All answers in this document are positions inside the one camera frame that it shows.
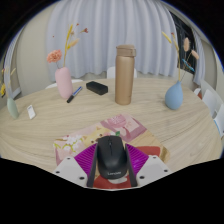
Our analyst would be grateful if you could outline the beige dried grass stems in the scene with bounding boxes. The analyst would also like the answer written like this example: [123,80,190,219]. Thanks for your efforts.
[161,30,201,83]

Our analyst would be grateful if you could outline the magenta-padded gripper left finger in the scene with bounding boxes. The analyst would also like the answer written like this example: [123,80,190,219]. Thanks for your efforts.
[52,142,99,189]

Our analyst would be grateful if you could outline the dark window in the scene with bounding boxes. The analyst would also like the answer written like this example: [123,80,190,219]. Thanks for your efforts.
[169,13,196,79]

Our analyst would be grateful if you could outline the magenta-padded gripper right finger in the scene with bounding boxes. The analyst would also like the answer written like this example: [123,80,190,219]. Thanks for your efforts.
[124,142,172,188]

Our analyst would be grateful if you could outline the yellow dried flowers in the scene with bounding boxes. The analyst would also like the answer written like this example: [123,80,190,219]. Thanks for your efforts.
[0,66,17,99]

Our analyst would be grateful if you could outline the wide white curtain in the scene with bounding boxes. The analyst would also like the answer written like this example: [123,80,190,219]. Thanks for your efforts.
[44,0,179,83]

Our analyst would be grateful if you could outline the bronze drink bottle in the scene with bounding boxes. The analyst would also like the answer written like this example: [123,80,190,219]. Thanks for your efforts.
[114,44,137,106]

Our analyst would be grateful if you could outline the blue marker pen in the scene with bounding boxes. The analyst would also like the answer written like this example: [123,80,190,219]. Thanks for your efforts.
[66,86,83,104]

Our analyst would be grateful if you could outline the black computer mouse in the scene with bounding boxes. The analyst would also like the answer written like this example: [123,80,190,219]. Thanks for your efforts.
[95,134,129,181]

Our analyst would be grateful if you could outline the pink vase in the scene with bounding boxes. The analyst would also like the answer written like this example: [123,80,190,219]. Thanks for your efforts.
[54,66,74,100]

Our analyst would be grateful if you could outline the white curtain strip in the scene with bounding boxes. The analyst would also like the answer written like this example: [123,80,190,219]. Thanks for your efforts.
[191,28,206,86]

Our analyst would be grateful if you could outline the black rectangular box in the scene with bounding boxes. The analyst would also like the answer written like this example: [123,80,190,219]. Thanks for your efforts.
[85,80,109,96]

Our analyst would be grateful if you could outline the colourful printed mouse pad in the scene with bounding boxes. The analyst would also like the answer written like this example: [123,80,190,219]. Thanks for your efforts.
[52,113,171,191]

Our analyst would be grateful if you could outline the narrow white curtain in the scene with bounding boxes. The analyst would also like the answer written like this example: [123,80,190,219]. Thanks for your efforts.
[3,26,24,99]

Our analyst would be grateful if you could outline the pale green vase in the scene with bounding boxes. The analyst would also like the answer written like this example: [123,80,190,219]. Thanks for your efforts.
[6,97,20,120]

